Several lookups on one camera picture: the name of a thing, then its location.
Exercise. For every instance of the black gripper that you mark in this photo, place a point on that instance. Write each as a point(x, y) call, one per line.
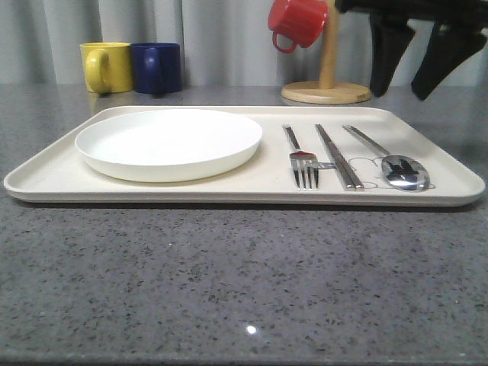
point(457, 34)

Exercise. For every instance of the silver metal spoon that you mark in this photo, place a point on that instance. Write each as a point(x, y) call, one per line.
point(399, 171)

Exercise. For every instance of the silver metal fork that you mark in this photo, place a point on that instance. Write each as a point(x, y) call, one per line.
point(303, 164)

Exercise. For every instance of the white round plate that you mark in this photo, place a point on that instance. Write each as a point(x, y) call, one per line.
point(169, 145)

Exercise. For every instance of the wooden mug tree stand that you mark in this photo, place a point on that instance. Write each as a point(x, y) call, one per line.
point(326, 90)

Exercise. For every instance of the red mug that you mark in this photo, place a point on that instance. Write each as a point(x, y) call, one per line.
point(296, 23)

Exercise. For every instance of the grey curtain backdrop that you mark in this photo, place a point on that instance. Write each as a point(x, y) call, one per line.
point(222, 42)

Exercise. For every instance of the dark blue mug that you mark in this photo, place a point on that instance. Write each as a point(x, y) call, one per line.
point(156, 68)

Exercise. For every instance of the yellow mug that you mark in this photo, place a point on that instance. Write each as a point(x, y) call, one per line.
point(107, 67)

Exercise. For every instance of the cream rabbit serving tray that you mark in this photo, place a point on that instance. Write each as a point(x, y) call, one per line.
point(58, 174)

